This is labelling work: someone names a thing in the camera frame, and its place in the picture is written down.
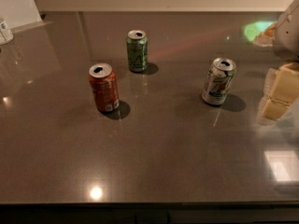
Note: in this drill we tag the silver green 7up can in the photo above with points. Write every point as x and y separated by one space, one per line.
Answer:
219 79

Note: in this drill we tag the green soda can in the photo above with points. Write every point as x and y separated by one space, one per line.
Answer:
137 50

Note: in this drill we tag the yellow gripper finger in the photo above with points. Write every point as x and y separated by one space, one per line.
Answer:
284 93
269 81

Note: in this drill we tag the red coke can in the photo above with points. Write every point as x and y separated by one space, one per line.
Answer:
104 86

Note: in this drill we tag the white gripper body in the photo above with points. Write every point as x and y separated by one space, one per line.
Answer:
288 34

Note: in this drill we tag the white bottle at left edge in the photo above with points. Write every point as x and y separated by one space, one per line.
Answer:
5 33

